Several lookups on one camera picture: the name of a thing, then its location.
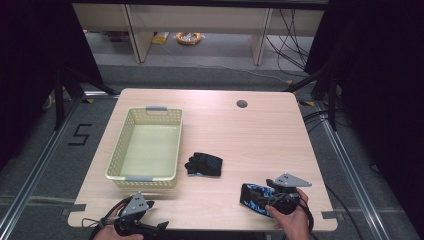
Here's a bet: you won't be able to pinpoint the pale yellow plastic basket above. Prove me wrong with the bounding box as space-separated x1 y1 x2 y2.
105 105 184 190

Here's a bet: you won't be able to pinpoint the yellow packet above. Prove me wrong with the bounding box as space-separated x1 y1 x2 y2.
151 32 170 46

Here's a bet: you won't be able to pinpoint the white floor cable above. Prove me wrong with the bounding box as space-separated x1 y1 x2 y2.
159 43 292 84

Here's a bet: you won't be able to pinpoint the black floor cable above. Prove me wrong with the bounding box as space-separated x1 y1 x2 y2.
324 184 365 240

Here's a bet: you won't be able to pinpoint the person's left hand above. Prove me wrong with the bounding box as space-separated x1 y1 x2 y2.
94 203 145 240

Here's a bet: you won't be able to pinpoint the person's right hand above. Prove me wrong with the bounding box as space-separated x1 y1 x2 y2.
265 188 311 240

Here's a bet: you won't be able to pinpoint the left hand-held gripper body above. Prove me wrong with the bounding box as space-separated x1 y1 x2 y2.
113 191 150 237

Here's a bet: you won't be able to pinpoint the bundle of black cables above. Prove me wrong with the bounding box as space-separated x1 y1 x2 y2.
265 8 312 72

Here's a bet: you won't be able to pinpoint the blue patterned glove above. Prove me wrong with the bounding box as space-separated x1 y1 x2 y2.
239 183 279 218

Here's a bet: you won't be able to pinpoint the black floor cables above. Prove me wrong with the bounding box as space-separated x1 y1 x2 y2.
302 109 330 126

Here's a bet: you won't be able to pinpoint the black curtain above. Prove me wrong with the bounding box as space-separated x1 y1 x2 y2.
0 0 104 171
303 0 424 231

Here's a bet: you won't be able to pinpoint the hand-held gripper cable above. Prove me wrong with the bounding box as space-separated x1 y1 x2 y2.
81 196 134 240
299 196 316 240

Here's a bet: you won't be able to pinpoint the right hand-held gripper cable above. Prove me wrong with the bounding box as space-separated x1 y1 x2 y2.
299 196 316 240

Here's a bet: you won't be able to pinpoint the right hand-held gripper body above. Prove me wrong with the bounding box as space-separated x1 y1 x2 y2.
273 172 313 215

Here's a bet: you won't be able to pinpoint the metal floor rail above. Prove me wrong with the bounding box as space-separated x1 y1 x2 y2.
0 96 82 234
319 99 383 240

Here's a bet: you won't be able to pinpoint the black glove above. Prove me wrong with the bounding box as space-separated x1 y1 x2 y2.
184 152 224 178

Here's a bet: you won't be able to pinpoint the black metal stand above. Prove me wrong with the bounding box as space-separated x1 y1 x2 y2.
53 65 118 131
283 65 338 132

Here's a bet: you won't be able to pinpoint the left hand-held gripper cable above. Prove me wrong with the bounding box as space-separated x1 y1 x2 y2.
81 196 134 240

